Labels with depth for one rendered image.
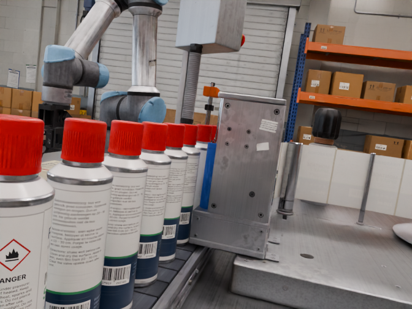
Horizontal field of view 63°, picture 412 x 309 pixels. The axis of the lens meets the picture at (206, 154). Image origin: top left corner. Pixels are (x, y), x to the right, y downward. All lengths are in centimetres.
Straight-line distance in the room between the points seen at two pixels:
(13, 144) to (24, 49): 684
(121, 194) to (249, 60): 519
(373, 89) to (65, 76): 441
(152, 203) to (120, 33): 569
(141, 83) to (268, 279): 84
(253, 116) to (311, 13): 525
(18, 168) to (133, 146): 15
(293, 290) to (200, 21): 68
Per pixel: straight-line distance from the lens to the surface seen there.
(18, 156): 22
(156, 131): 41
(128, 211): 35
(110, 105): 129
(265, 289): 57
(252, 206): 56
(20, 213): 22
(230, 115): 55
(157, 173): 41
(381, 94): 504
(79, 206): 28
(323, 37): 495
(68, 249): 29
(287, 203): 90
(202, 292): 57
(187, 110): 89
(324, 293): 57
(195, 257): 56
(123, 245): 36
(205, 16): 93
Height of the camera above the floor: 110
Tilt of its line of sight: 6 degrees down
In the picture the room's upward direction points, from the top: 8 degrees clockwise
